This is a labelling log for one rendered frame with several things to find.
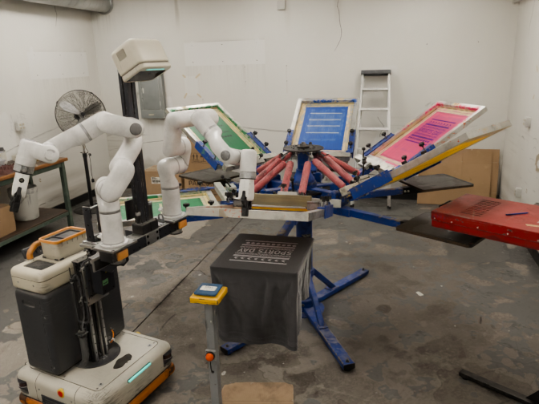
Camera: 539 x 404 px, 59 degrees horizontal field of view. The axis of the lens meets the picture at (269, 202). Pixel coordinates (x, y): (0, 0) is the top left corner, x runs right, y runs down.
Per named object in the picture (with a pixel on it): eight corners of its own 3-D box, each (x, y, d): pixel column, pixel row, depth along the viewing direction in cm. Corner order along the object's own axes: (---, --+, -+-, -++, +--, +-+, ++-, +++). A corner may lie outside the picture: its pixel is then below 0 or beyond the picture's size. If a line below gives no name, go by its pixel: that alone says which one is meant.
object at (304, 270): (299, 349, 240) (297, 272, 228) (292, 348, 241) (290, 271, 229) (314, 305, 283) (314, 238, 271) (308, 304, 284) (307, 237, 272)
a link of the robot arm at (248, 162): (222, 147, 220) (232, 150, 228) (221, 171, 220) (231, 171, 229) (253, 147, 214) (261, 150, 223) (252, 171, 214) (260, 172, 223)
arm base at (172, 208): (151, 216, 256) (148, 189, 252) (166, 210, 267) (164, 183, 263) (175, 220, 250) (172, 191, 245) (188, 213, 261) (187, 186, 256)
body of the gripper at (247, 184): (243, 176, 225) (242, 199, 225) (236, 175, 215) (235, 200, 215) (258, 176, 223) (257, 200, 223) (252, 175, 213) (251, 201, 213)
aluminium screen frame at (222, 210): (308, 221, 210) (308, 212, 210) (185, 215, 225) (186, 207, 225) (330, 214, 287) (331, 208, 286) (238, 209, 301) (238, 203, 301)
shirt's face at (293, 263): (296, 274, 227) (296, 273, 227) (210, 267, 238) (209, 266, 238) (313, 238, 271) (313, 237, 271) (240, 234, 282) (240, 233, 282)
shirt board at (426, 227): (498, 239, 283) (500, 226, 281) (469, 260, 256) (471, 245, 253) (321, 199, 374) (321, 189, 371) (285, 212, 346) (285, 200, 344)
